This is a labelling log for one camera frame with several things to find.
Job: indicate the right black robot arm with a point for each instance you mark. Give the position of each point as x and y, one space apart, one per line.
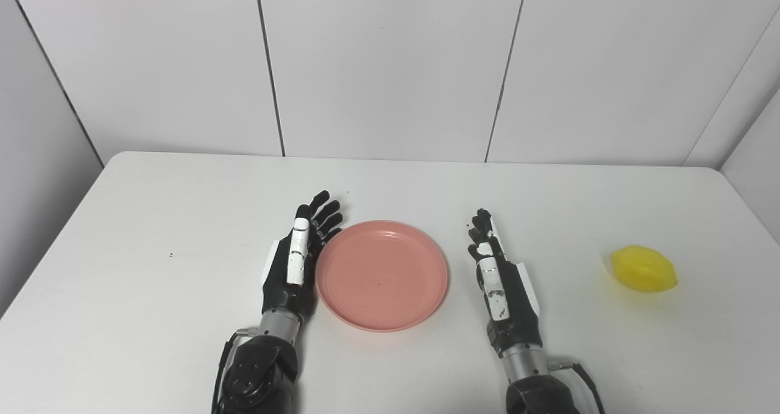
539 396

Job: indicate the yellow lemon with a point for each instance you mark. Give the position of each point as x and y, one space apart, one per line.
643 269

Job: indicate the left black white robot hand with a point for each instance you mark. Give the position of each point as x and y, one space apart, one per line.
283 289

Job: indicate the pink round plate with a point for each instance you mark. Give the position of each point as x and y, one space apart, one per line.
381 277

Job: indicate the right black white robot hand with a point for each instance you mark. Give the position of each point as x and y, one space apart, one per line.
515 307

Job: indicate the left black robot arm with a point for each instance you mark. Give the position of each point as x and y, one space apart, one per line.
259 374

